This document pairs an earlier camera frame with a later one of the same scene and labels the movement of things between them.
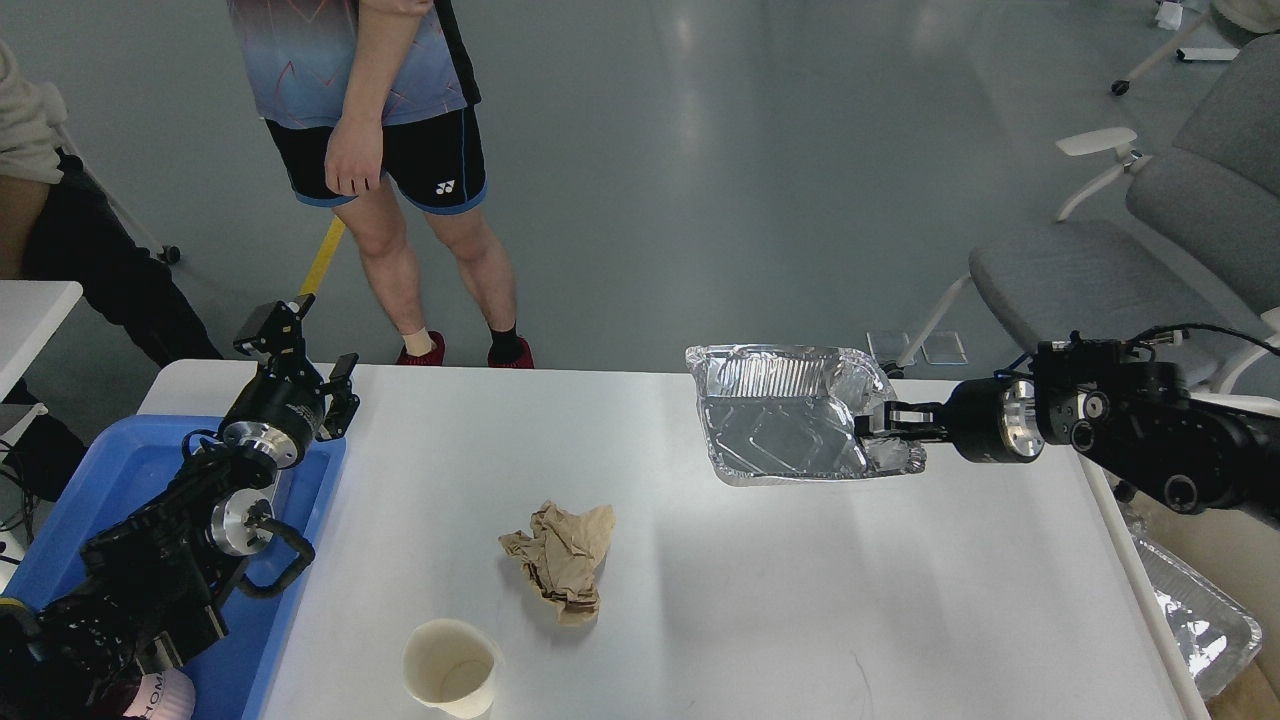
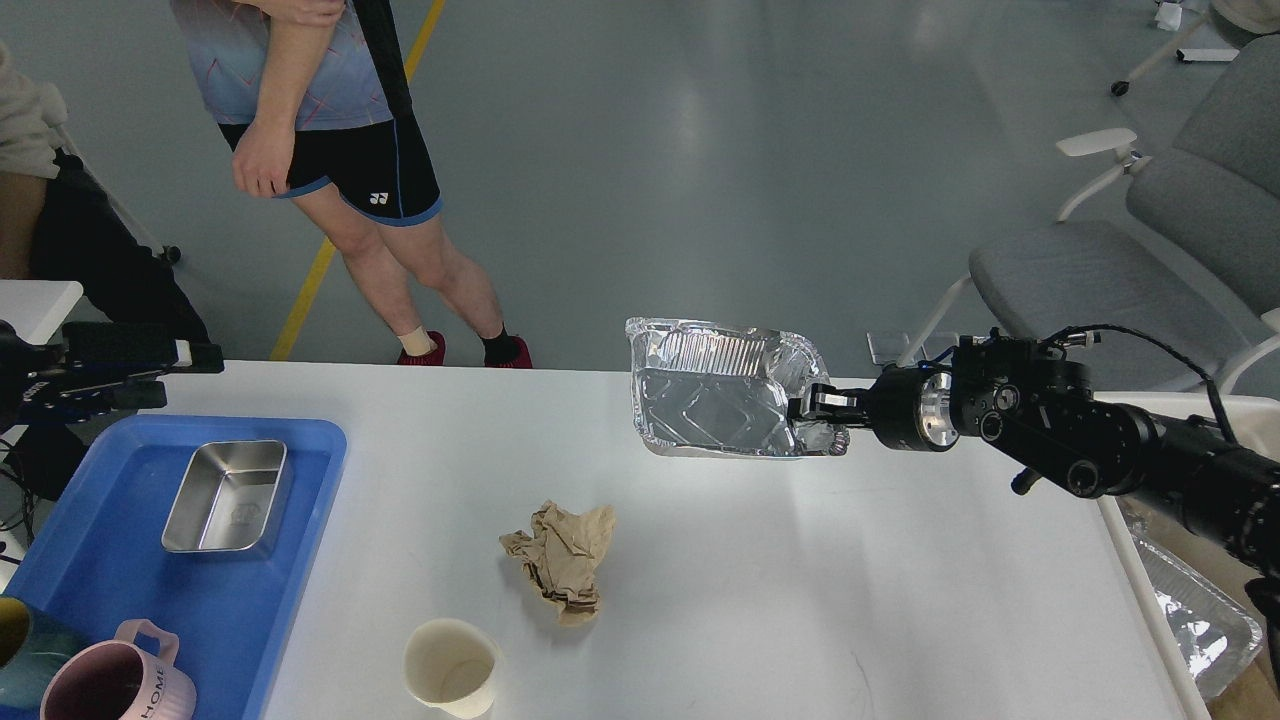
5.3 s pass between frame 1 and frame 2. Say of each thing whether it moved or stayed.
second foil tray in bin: stayed
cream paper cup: stayed
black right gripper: moved
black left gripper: moved
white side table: stayed
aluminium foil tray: moved
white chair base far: stayed
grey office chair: stayed
